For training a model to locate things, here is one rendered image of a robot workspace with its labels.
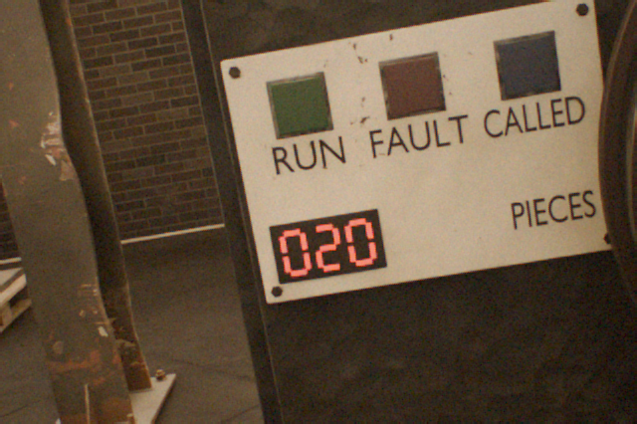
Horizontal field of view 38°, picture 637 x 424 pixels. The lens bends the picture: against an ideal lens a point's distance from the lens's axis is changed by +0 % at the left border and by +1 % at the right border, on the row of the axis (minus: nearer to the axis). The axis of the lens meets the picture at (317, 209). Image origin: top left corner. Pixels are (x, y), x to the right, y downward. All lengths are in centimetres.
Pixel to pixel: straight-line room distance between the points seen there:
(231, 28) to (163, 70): 609
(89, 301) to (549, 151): 274
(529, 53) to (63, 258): 276
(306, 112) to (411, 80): 8
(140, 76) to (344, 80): 616
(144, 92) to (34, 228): 359
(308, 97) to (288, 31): 5
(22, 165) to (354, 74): 268
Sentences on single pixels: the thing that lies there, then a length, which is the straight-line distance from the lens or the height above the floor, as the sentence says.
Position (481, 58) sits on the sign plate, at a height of 121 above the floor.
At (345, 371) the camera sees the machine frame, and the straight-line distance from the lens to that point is 73.
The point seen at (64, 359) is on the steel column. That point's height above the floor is 29.
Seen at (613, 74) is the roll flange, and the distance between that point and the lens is 61.
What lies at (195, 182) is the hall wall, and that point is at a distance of 682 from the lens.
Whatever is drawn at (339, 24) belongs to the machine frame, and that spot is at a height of 125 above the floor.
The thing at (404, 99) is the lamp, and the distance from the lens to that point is 66.
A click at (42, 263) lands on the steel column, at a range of 334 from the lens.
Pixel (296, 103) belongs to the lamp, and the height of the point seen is 120.
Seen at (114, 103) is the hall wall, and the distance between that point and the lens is 686.
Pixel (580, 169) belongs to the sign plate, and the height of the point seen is 112.
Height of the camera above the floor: 125
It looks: 11 degrees down
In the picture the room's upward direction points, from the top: 10 degrees counter-clockwise
